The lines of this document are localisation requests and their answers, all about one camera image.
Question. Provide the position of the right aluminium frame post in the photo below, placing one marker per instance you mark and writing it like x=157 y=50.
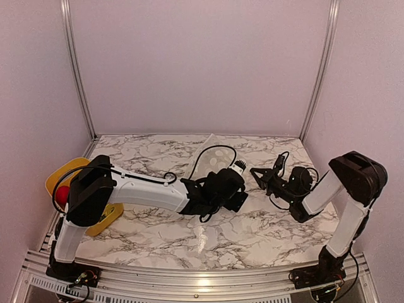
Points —
x=322 y=69

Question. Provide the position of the clear polka dot zip bag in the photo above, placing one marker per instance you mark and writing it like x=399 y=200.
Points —
x=211 y=156

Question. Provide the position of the fake red pepper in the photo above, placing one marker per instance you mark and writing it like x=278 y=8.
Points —
x=62 y=195

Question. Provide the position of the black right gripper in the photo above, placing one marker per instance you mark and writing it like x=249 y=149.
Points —
x=268 y=176

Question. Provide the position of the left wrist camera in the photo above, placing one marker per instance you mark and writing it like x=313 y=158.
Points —
x=238 y=166

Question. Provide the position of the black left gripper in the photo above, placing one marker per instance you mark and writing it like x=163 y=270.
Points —
x=237 y=201

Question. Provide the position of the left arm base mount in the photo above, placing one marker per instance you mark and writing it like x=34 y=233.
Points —
x=70 y=272

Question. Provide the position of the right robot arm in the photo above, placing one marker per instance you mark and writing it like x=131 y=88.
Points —
x=362 y=178

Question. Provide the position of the left aluminium frame post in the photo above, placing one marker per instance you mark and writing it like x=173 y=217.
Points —
x=75 y=66

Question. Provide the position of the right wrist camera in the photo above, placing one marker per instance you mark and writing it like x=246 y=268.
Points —
x=280 y=161

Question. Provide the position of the aluminium frame post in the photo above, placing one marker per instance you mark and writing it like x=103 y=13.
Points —
x=75 y=66
x=322 y=69

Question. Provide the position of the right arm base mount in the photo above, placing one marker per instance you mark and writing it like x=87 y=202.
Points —
x=312 y=276

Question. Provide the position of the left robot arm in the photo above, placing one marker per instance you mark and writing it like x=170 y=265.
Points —
x=200 y=197

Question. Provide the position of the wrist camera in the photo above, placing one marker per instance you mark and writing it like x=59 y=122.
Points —
x=280 y=161
x=238 y=166

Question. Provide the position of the yellow plastic basket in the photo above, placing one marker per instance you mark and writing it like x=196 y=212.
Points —
x=90 y=187

